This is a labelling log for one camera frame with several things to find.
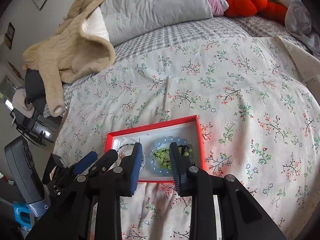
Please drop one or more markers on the red Ace box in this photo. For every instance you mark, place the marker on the red Ace box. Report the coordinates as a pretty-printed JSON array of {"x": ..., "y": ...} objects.
[{"x": 155, "y": 149}]

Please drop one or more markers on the beige fleece jacket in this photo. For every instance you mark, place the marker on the beige fleece jacket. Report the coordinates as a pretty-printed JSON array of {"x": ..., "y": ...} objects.
[{"x": 79, "y": 46}]

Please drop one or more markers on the floral bed sheet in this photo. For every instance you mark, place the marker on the floral bed sheet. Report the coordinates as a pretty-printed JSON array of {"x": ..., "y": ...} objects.
[{"x": 278, "y": 162}]

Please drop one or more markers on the crumpled white patterned cloth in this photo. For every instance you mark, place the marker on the crumpled white patterned cloth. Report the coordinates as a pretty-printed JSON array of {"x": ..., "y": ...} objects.
[{"x": 299, "y": 24}]

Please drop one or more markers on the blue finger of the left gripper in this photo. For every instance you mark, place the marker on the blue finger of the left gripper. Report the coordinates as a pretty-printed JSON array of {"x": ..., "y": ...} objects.
[
  {"x": 103, "y": 164},
  {"x": 85, "y": 163}
]

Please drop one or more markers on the grey quilted pillow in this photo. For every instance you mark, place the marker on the grey quilted pillow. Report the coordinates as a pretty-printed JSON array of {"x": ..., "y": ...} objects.
[{"x": 118, "y": 21}]

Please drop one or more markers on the black chair with clothes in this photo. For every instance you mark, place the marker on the black chair with clothes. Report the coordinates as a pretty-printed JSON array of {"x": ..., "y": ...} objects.
[{"x": 30, "y": 112}]

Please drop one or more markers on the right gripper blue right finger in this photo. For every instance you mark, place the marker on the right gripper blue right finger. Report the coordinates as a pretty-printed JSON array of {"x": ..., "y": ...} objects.
[{"x": 241, "y": 216}]

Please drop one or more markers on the orange pumpkin plush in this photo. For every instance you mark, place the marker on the orange pumpkin plush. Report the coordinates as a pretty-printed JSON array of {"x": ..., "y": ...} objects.
[{"x": 269, "y": 9}]

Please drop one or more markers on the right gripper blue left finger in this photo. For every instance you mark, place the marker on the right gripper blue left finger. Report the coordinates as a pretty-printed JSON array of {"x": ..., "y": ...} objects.
[{"x": 70, "y": 217}]

